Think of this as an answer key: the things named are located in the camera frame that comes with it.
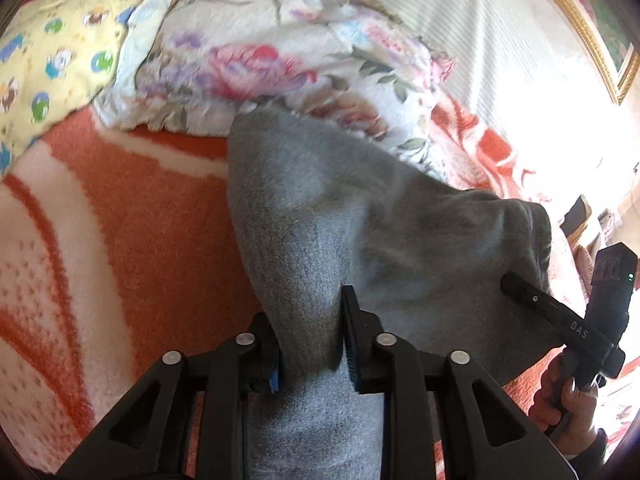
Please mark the floral pillow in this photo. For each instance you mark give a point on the floral pillow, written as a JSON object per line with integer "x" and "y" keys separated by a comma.
{"x": 192, "y": 66}

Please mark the yellow cartoon pillow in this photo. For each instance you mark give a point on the yellow cartoon pillow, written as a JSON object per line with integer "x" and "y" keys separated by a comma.
{"x": 56, "y": 56}

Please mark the gold picture frame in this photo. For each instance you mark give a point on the gold picture frame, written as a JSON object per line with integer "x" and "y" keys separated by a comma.
{"x": 609, "y": 45}

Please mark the right hand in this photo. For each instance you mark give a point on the right hand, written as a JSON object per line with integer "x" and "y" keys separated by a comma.
{"x": 579, "y": 433}

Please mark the grey pants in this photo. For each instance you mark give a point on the grey pants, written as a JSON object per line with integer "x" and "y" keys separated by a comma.
{"x": 315, "y": 209}

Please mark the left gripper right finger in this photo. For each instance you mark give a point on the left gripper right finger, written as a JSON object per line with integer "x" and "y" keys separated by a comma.
{"x": 441, "y": 412}

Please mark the pink quilted jacket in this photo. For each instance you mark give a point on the pink quilted jacket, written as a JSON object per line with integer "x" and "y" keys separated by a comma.
{"x": 584, "y": 266}

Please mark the orange white blanket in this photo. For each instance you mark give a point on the orange white blanket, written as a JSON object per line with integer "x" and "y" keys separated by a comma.
{"x": 116, "y": 248}

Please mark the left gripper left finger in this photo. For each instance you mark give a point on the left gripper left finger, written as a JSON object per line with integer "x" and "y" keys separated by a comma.
{"x": 186, "y": 417}

